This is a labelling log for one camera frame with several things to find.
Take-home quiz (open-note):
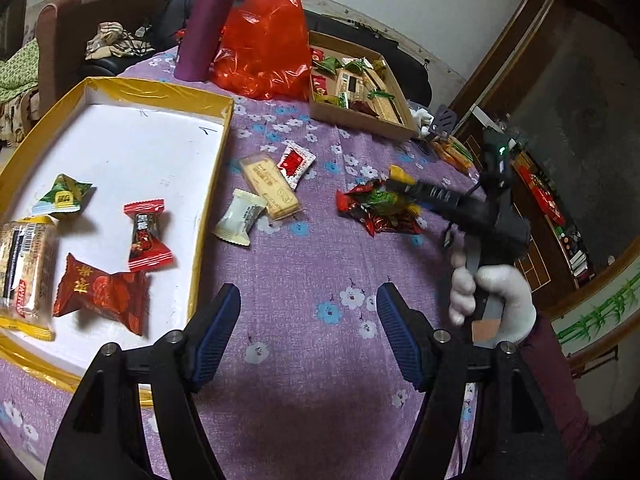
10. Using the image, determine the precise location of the red black candy wrapper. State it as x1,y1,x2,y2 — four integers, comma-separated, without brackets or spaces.
122,198,174,272

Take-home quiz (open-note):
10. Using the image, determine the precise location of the tan biscuit packet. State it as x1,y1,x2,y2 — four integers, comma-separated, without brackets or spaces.
239,153,300,220

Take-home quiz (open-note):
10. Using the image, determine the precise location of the maroon sleeve forearm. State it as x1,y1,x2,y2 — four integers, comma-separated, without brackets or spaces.
520,314,602,479

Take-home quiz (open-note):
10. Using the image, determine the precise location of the white gloved right hand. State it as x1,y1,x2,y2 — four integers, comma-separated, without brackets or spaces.
448,249,537,344

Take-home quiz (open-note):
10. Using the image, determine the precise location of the orange snack bars pile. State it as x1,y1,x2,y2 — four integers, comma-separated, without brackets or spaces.
431,136,475,176

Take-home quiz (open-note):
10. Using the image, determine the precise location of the pile of mixed candies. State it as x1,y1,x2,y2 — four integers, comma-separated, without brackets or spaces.
335,178,424,237

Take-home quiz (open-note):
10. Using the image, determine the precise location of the white crumpled tissue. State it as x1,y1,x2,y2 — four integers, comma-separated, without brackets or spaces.
410,107,434,134

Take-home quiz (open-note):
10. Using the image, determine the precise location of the dark red snack packet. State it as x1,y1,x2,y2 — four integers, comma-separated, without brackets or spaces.
52,254,149,336

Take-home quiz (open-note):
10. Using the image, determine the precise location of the purple floral tablecloth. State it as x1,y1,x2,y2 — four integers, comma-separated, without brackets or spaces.
1,82,471,479

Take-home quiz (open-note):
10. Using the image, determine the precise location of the clear wrapped cracker pack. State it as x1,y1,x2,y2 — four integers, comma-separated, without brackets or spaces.
1,216,58,341

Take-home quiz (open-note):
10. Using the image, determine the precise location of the brown cardboard snack box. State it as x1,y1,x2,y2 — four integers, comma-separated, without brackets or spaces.
309,32,416,141

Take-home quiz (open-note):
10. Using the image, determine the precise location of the white red sachet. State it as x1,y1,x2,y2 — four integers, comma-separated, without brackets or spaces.
277,141,316,191

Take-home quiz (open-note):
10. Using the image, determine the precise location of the green triangular snack packet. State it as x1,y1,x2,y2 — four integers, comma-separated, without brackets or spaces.
32,174,92,216

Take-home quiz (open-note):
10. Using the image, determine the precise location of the white cream candy packet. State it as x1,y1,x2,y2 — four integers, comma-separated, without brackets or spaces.
213,188,267,247

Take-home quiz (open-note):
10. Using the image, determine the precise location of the yellow shallow tray box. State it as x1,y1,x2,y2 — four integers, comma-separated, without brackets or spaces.
1,77,234,392

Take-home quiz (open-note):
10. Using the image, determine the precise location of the red plastic bag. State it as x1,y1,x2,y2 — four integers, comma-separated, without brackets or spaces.
209,0,311,102

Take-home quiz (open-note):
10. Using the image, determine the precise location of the purple thermos bottle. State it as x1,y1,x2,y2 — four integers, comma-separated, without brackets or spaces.
174,0,235,81

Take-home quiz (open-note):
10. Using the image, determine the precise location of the brown armchair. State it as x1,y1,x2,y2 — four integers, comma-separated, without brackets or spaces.
35,0,165,115

